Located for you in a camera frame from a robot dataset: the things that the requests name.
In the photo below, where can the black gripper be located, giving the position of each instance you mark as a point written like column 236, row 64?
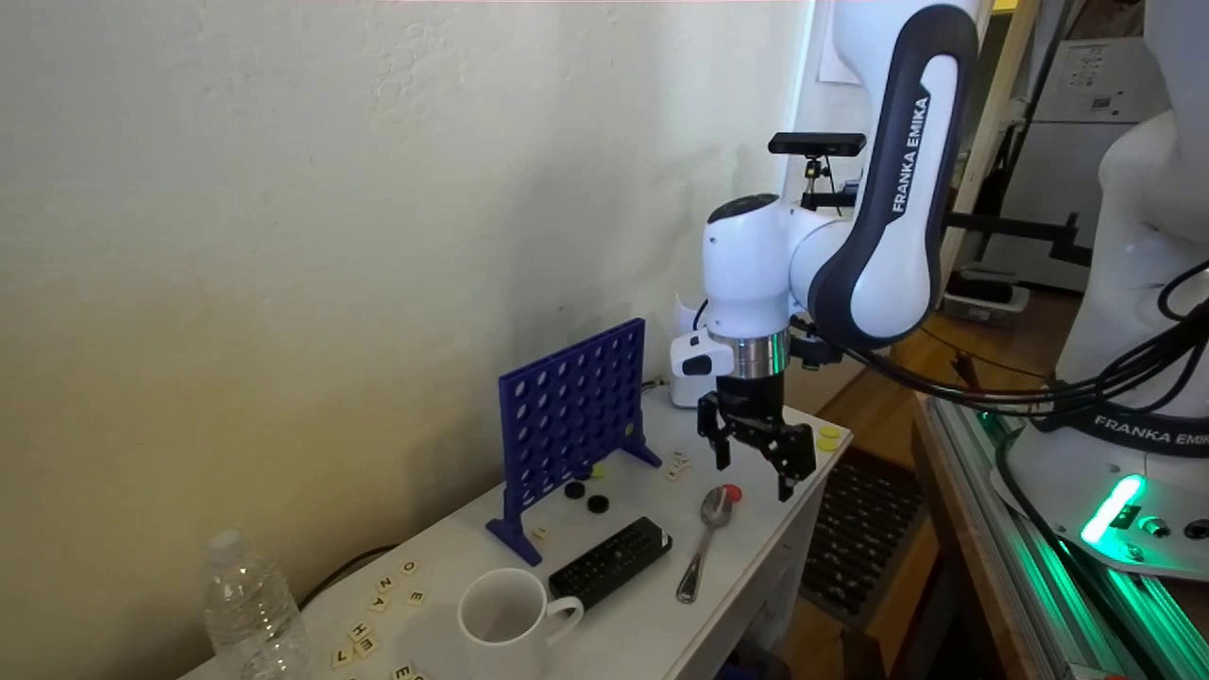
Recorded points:
column 752, row 401

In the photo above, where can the metal spoon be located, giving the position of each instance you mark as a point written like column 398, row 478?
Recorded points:
column 703, row 533

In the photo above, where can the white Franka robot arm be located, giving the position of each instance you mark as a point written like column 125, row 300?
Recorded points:
column 880, row 251

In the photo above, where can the red game disc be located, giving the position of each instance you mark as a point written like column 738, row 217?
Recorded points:
column 732, row 494

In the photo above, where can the white rounded box device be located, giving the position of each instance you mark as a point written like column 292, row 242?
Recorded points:
column 695, row 368

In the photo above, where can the black perforated floor mat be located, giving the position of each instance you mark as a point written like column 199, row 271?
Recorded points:
column 863, row 532

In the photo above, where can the black game disc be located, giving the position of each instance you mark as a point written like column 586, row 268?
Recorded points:
column 574, row 489
column 598, row 504

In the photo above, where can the black remote control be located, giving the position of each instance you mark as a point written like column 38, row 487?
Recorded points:
column 608, row 561

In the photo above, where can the wooden table with aluminium rails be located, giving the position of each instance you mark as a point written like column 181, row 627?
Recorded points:
column 1006, row 553

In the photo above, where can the white ceramic mug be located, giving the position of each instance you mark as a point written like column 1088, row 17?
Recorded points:
column 504, row 611

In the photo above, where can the small letter tile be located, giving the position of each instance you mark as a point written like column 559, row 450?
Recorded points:
column 359, row 632
column 409, row 570

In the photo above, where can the white cabinet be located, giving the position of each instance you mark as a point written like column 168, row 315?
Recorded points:
column 1077, row 154

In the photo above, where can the clear plastic water bottle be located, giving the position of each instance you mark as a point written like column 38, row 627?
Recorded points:
column 251, row 618

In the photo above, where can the blue connect four frame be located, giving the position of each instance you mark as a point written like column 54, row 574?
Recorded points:
column 567, row 420

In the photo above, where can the black camera on stand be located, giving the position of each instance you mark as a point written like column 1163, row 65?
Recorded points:
column 817, row 145

